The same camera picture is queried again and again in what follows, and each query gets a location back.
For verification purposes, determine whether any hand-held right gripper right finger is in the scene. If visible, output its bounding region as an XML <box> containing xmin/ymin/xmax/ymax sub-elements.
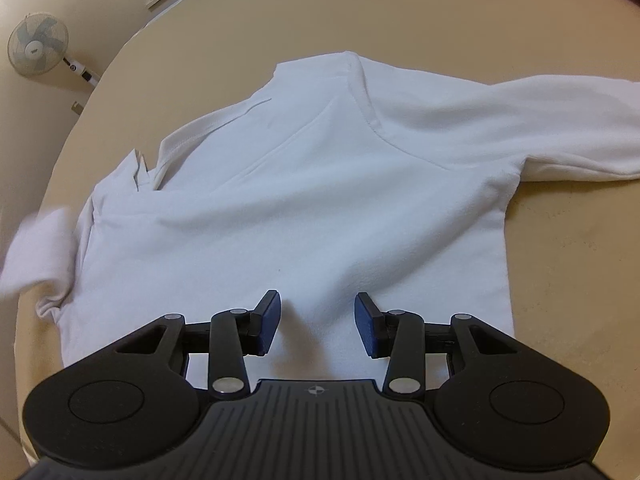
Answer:
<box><xmin>354</xmin><ymin>291</ymin><xmax>521</xmax><ymax>395</ymax></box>

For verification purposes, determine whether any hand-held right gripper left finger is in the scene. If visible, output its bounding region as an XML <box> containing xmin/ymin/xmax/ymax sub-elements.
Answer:
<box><xmin>112</xmin><ymin>290</ymin><xmax>283</xmax><ymax>395</ymax></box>

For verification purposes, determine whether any white long-sleeved shirt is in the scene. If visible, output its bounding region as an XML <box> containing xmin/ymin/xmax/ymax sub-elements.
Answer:
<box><xmin>0</xmin><ymin>50</ymin><xmax>640</xmax><ymax>392</ymax></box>

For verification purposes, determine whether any white standing fan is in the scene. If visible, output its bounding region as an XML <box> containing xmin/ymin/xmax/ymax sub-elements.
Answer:
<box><xmin>6</xmin><ymin>11</ymin><xmax>101</xmax><ymax>86</ymax></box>

